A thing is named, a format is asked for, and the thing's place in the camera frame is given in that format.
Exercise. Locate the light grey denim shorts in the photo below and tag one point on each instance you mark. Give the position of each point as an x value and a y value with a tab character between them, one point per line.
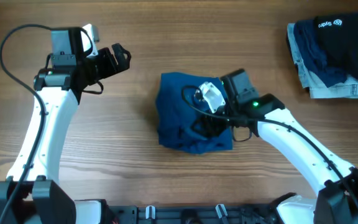
311	82

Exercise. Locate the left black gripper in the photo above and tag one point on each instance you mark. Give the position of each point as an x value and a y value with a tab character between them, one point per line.
105	62

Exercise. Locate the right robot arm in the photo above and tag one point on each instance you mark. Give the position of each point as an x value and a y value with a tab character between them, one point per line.
235	102

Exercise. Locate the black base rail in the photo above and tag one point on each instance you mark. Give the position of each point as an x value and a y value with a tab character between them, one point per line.
197	214

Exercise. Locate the black garment with white logo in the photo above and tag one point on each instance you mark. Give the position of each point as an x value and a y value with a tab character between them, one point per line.
338	36

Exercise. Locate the navy blue folded garment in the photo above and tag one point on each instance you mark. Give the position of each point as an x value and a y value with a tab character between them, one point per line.
314	57

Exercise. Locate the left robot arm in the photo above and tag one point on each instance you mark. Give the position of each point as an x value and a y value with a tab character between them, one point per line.
31	192

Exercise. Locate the blue t-shirt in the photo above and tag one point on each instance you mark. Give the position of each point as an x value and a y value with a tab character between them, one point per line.
180	126

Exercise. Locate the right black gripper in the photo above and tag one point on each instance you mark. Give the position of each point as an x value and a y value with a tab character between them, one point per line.
212	123

